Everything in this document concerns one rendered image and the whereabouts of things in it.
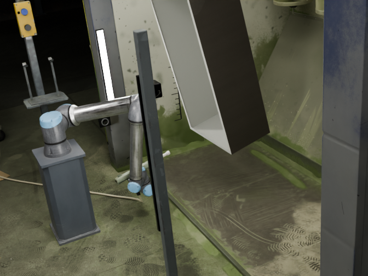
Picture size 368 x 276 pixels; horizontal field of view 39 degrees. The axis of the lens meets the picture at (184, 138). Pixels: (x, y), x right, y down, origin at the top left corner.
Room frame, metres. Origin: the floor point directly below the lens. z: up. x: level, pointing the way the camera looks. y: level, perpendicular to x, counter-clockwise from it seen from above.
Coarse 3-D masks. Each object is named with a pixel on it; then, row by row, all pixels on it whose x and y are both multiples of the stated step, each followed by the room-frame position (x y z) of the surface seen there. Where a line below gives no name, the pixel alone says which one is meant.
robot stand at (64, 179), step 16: (48, 160) 3.13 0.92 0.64; (64, 160) 3.12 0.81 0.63; (80, 160) 3.19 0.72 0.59; (48, 176) 3.10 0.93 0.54; (64, 176) 3.13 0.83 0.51; (80, 176) 3.17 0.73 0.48; (48, 192) 3.11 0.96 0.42; (64, 192) 3.12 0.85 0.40; (80, 192) 3.16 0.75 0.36; (48, 208) 3.29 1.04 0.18; (64, 208) 3.11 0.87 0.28; (80, 208) 3.15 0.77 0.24; (64, 224) 3.10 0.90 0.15; (80, 224) 3.14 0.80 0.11; (96, 224) 3.26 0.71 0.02; (64, 240) 3.09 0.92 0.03
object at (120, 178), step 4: (168, 152) 3.71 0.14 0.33; (164, 156) 3.70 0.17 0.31; (144, 164) 3.61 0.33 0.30; (128, 172) 3.55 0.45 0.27; (120, 176) 3.53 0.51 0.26; (124, 176) 3.53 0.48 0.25; (128, 176) 3.54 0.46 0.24; (116, 180) 3.50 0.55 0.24; (120, 180) 3.51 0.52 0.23; (124, 180) 3.52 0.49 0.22
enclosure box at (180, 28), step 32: (160, 0) 3.77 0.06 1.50; (192, 0) 3.20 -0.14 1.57; (224, 0) 3.30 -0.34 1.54; (160, 32) 3.75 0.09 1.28; (192, 32) 3.87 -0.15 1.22; (224, 32) 3.29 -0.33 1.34; (192, 64) 3.86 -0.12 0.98; (224, 64) 3.29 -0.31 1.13; (192, 96) 3.85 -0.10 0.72; (224, 96) 3.28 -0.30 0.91; (256, 96) 3.40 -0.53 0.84; (192, 128) 3.79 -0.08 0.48; (224, 128) 3.28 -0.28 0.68; (256, 128) 3.39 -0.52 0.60
